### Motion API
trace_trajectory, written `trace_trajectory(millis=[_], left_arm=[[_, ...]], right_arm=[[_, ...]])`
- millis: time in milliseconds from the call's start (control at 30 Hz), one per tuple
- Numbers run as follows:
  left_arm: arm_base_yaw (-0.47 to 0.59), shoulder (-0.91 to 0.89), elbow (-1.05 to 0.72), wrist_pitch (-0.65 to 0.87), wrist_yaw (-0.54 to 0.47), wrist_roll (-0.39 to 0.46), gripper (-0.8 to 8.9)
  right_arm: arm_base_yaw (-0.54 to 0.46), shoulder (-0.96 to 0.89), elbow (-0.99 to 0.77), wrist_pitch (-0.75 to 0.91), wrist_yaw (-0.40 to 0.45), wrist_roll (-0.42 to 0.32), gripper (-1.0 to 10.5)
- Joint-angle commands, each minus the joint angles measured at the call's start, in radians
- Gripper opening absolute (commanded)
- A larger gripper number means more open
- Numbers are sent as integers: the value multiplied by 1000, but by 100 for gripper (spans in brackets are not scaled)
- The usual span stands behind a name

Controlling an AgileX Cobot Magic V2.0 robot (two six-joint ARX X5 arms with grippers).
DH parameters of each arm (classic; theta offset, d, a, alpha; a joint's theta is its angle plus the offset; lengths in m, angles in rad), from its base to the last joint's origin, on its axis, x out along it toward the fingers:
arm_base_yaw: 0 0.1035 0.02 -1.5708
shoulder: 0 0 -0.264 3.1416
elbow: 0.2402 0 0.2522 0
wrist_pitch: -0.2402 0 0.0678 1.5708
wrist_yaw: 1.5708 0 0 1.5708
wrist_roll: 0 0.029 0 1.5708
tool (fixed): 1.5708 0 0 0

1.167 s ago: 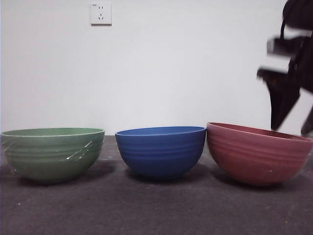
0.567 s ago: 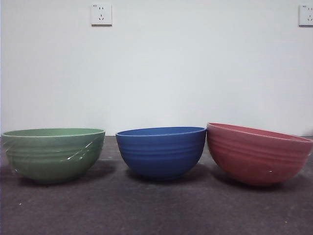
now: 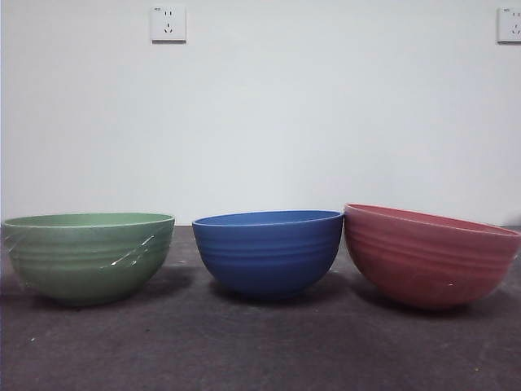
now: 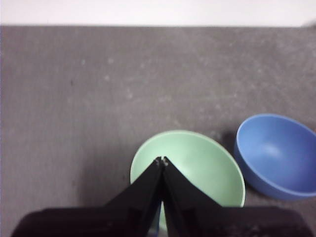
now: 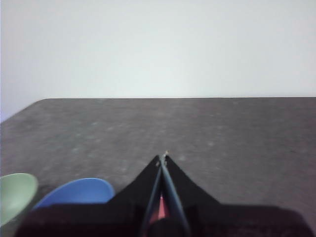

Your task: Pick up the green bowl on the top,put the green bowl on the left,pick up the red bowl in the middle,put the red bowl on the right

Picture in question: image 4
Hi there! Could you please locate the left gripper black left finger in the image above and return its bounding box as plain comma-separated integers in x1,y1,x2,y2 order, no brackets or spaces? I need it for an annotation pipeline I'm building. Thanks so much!
104,156,163,237

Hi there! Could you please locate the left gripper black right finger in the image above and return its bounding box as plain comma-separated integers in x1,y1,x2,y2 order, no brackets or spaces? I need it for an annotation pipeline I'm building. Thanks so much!
161,156,224,237

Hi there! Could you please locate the green ribbed bowl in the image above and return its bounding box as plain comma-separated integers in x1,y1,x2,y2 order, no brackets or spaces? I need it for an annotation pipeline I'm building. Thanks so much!
129,130,246,232

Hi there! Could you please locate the blue ribbed bowl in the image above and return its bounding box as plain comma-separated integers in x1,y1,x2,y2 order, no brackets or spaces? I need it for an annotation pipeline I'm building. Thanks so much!
233,113,316,201

